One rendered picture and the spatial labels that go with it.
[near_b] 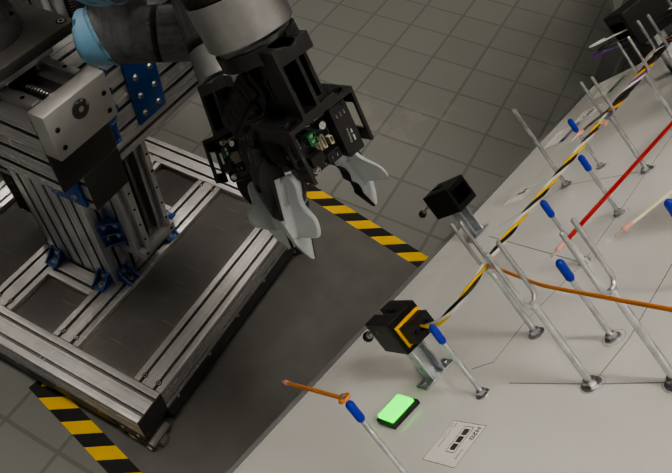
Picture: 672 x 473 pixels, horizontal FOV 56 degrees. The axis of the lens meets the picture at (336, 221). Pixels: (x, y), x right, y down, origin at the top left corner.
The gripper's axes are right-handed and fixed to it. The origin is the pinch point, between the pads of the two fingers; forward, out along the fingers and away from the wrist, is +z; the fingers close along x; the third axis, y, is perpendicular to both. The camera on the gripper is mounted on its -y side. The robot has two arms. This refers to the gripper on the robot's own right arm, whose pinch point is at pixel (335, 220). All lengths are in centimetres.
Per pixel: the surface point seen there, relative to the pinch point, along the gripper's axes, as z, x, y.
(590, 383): 11.1, 1.8, 24.8
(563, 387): 12.8, 1.3, 22.3
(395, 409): 19.7, -6.3, 5.2
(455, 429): 16.3, -5.7, 14.7
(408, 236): 96, 73, -109
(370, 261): 93, 55, -109
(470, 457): 14.4, -7.7, 18.9
